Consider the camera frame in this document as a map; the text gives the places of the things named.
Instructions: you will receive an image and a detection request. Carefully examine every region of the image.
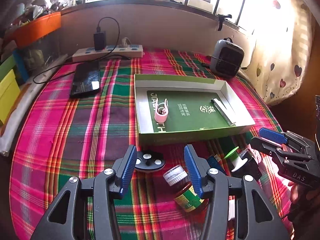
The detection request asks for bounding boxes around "blue USB voltage meter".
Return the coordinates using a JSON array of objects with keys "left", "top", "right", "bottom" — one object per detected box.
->
[{"left": 207, "top": 155, "right": 226, "bottom": 175}]

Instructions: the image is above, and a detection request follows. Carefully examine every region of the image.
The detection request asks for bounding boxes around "red cap medicine bottle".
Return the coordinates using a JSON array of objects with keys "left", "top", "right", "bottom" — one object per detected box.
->
[{"left": 174, "top": 181, "right": 208, "bottom": 213}]

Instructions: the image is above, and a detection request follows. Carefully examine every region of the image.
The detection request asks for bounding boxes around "black white round holder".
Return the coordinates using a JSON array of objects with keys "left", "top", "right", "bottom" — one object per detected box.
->
[{"left": 135, "top": 150, "right": 165, "bottom": 173}]

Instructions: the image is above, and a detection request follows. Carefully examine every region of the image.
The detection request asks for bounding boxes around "pink white cable clip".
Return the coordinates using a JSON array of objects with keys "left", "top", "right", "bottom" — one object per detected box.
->
[{"left": 154, "top": 99, "right": 169, "bottom": 124}]

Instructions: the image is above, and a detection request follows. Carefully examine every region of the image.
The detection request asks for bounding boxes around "white USB wall charger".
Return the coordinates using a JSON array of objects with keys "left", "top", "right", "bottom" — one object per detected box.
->
[{"left": 228, "top": 197, "right": 235, "bottom": 221}]

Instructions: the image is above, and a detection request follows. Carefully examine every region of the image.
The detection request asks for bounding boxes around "small white cap bottle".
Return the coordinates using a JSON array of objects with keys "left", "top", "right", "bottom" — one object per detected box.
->
[{"left": 163, "top": 165, "right": 188, "bottom": 186}]

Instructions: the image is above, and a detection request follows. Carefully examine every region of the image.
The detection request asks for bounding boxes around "person right hand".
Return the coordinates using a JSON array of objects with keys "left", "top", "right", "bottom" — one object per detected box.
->
[{"left": 288, "top": 181, "right": 319, "bottom": 205}]

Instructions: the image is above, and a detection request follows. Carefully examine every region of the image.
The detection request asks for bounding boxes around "plaid pink green cloth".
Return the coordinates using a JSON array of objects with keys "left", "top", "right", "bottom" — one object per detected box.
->
[{"left": 9, "top": 47, "right": 295, "bottom": 240}]

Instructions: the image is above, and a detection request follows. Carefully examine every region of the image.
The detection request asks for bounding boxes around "grey desktop fan heater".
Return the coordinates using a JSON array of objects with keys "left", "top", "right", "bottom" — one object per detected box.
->
[{"left": 209, "top": 37, "right": 245, "bottom": 79}]

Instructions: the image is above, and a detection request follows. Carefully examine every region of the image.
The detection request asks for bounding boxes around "heart pattern curtain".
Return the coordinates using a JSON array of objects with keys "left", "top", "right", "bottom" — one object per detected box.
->
[{"left": 244, "top": 0, "right": 314, "bottom": 106}]

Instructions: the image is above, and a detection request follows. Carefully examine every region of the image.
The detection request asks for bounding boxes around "green cardboard box tray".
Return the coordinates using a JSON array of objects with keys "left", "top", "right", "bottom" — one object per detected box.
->
[{"left": 134, "top": 74, "right": 255, "bottom": 145}]

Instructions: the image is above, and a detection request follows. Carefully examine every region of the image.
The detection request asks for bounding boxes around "black window latch hook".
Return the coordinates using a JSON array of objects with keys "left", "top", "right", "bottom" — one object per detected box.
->
[{"left": 217, "top": 14, "right": 232, "bottom": 31}]

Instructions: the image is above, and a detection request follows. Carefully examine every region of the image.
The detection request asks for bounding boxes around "yellow box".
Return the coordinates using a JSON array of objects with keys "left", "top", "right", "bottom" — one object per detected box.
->
[{"left": 0, "top": 70, "right": 20, "bottom": 125}]

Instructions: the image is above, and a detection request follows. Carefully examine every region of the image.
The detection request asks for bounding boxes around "black smartphone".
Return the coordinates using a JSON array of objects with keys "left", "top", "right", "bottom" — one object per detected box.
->
[{"left": 69, "top": 61, "right": 100, "bottom": 98}]

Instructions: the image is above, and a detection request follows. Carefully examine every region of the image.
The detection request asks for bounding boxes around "blue book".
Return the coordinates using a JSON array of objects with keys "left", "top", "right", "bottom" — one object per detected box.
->
[{"left": 12, "top": 49, "right": 29, "bottom": 83}]

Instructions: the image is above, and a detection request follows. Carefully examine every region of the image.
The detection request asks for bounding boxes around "green box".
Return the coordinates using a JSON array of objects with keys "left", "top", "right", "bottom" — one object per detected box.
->
[{"left": 0, "top": 55, "right": 16, "bottom": 81}]

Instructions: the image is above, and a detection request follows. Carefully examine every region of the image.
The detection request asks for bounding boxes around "clear glass tank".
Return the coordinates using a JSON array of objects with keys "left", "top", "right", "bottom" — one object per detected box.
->
[{"left": 20, "top": 32, "right": 61, "bottom": 75}]

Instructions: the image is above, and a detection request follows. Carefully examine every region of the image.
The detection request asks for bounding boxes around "white power strip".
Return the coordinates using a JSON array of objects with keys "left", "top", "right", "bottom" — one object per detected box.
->
[{"left": 72, "top": 44, "right": 144, "bottom": 62}]

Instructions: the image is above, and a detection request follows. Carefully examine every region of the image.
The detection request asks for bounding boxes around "white plug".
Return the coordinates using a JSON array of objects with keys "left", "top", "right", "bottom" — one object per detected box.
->
[{"left": 121, "top": 37, "right": 131, "bottom": 48}]

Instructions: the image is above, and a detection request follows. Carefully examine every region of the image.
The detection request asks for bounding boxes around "black power adapter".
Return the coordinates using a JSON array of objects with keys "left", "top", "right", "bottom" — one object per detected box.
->
[{"left": 93, "top": 31, "right": 106, "bottom": 51}]

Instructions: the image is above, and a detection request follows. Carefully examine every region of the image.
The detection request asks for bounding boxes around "orange plastic bin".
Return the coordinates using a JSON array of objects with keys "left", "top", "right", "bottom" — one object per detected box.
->
[{"left": 9, "top": 12, "right": 61, "bottom": 48}]

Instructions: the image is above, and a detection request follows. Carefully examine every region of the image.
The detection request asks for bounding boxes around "black charging cable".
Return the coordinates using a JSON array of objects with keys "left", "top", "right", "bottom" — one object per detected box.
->
[{"left": 32, "top": 16, "right": 132, "bottom": 85}]

